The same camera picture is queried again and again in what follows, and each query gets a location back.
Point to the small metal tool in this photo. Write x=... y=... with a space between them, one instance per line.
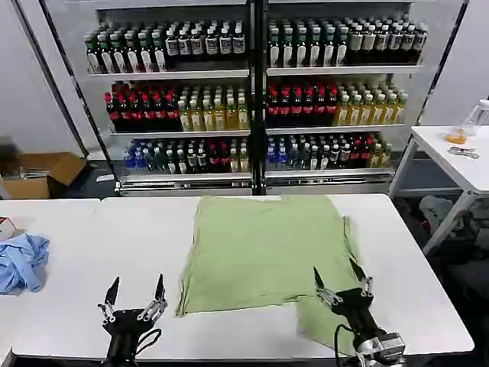
x=464 y=151

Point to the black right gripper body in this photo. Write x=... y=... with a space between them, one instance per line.
x=355 y=309

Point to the small orange object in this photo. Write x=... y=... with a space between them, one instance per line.
x=455 y=137

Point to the small red white box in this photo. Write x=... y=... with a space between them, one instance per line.
x=5 y=227

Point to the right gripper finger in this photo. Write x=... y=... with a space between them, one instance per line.
x=320 y=281
x=358 y=269

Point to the shelf of drink bottles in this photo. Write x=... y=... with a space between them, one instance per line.
x=214 y=99

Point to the light green shirt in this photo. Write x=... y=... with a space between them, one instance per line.
x=263 y=248

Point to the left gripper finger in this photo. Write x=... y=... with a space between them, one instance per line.
x=159 y=290
x=112 y=292

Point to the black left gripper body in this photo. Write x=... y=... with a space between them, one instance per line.
x=124 y=329

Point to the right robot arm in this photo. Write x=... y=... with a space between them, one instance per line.
x=382 y=346

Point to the grey clothes pile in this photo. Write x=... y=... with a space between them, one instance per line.
x=439 y=214

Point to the light blue crumpled cloth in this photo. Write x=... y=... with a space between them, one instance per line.
x=23 y=264

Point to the brown cardboard box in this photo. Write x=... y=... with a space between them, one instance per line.
x=26 y=187

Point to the clear plastic pitcher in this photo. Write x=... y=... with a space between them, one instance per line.
x=477 y=116

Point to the white side table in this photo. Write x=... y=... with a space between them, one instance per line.
x=439 y=153

